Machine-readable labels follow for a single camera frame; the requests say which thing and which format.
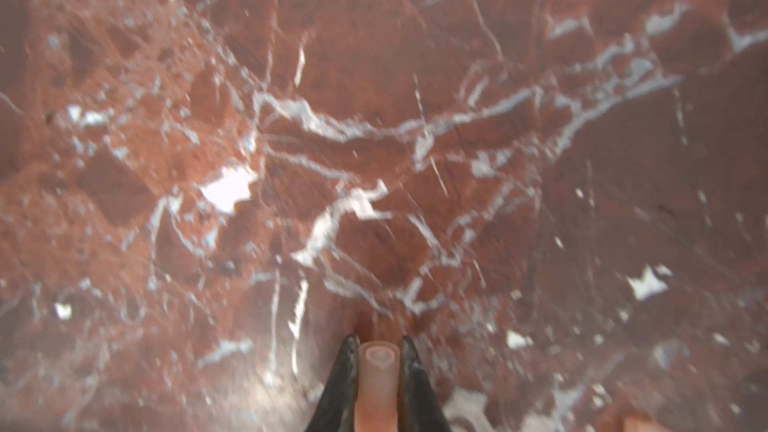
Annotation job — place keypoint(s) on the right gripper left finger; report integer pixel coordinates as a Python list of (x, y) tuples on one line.
[(335, 408)]

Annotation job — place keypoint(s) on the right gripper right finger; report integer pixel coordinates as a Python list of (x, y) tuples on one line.
[(418, 407)]

